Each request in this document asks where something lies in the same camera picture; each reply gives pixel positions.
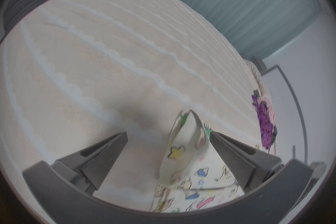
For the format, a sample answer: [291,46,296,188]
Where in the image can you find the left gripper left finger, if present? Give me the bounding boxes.
[54,132,128,190]

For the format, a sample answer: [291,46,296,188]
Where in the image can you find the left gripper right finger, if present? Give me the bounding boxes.
[209,132,282,190]

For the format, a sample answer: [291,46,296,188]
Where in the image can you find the white printed pyjama top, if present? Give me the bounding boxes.
[152,110,246,213]

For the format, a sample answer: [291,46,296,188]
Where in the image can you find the purple satin garment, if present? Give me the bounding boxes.
[251,94,276,150]

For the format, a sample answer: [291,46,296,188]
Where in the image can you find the pink garment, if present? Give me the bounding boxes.
[262,97,277,126]

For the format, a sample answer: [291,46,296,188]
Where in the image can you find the black garment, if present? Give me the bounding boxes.
[253,89,279,141]

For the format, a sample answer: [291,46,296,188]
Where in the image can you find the cream pillow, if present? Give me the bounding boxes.
[245,60,266,93]

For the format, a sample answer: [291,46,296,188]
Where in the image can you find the grey bedside table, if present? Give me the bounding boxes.
[241,53,267,74]

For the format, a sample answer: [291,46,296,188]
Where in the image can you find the bed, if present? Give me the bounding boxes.
[0,0,307,213]

